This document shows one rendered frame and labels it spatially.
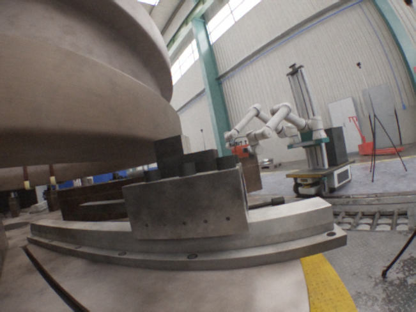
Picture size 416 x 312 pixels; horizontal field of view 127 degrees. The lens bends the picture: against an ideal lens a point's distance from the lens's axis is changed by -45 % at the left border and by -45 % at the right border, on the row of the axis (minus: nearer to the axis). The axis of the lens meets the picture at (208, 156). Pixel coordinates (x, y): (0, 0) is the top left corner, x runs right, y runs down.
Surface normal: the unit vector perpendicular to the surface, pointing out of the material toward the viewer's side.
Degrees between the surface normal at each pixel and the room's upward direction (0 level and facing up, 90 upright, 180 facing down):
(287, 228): 72
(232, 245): 90
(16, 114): 90
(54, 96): 90
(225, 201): 90
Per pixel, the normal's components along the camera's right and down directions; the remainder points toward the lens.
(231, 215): -0.21, 0.01
